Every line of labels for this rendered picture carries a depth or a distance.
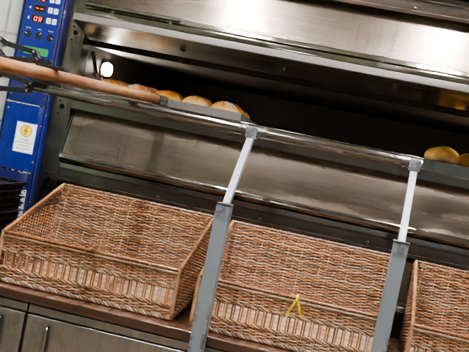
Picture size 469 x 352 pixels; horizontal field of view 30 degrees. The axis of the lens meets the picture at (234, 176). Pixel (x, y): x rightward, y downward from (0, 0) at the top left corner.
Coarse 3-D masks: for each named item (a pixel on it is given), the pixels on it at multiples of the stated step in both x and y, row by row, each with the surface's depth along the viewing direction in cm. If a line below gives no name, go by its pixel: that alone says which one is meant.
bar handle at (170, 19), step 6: (90, 6) 293; (96, 6) 292; (102, 6) 292; (108, 6) 292; (114, 12) 291; (120, 12) 291; (126, 12) 291; (132, 12) 290; (138, 12) 290; (144, 12) 290; (156, 18) 289; (162, 18) 289; (168, 18) 288; (174, 18) 288
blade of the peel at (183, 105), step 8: (120, 96) 301; (168, 104) 299; (176, 104) 298; (184, 104) 298; (192, 104) 297; (200, 112) 297; (208, 112) 296; (216, 112) 296; (224, 112) 295; (232, 112) 295; (240, 120) 295; (248, 120) 312
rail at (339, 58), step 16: (96, 16) 288; (112, 16) 287; (192, 32) 282; (208, 32) 282; (272, 48) 278; (288, 48) 277; (368, 64) 273; (384, 64) 272; (448, 80) 269; (464, 80) 268
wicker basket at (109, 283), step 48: (96, 192) 300; (0, 240) 257; (48, 240) 255; (96, 240) 296; (144, 240) 295; (192, 240) 293; (48, 288) 255; (96, 288) 253; (144, 288) 283; (192, 288) 278
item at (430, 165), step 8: (112, 96) 302; (96, 104) 303; (152, 104) 300; (192, 112) 298; (176, 120) 299; (232, 120) 295; (272, 128) 293; (312, 136) 291; (352, 144) 289; (392, 152) 286; (424, 160) 285; (432, 160) 284; (424, 168) 285; (432, 168) 284; (440, 168) 284; (448, 168) 284; (456, 168) 283; (464, 168) 283; (456, 176) 283; (464, 176) 283
